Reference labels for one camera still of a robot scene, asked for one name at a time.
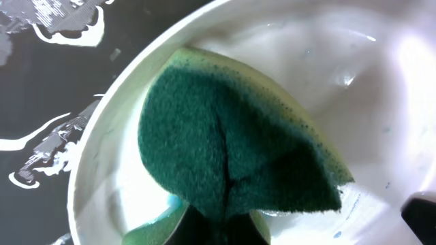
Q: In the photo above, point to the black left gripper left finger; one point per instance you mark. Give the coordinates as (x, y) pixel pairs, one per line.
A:
(195, 229)

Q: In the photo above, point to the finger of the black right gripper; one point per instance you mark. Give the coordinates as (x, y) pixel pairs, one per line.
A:
(419, 214)

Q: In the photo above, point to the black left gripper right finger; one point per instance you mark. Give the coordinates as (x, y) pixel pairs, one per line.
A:
(246, 229)

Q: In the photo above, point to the green yellow sponge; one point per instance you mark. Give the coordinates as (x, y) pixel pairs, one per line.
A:
(227, 140)

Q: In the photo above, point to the white plate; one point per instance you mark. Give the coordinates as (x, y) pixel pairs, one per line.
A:
(365, 70)

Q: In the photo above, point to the dark grey serving tray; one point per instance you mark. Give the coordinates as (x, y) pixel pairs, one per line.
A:
(46, 83)

